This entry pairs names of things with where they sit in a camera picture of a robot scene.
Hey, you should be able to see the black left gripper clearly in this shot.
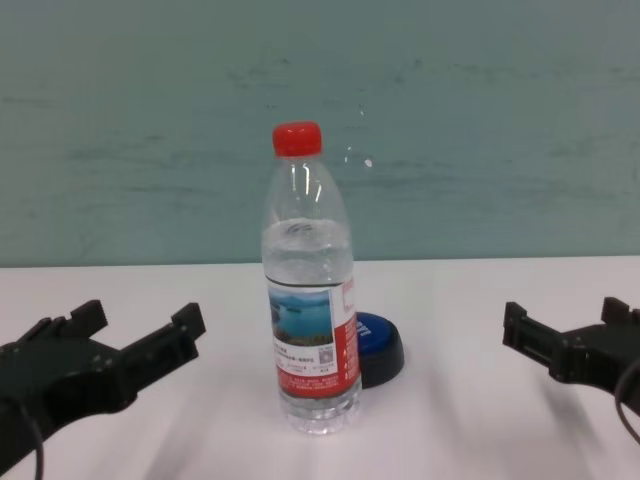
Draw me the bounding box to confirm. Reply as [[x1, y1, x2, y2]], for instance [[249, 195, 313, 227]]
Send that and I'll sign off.
[[0, 299, 207, 451]]

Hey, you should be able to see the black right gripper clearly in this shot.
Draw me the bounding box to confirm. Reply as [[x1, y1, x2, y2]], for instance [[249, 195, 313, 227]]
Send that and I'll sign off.
[[502, 297, 640, 401]]

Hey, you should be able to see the clear water bottle red cap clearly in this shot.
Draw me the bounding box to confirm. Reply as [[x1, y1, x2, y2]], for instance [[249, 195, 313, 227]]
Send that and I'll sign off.
[[260, 120, 362, 436]]

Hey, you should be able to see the blue button black base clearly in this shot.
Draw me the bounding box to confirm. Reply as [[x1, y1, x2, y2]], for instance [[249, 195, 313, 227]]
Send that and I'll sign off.
[[353, 311, 407, 390]]

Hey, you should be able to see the black left wrist camera cable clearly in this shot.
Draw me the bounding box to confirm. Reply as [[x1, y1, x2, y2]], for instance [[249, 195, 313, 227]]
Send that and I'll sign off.
[[12, 394, 46, 480]]

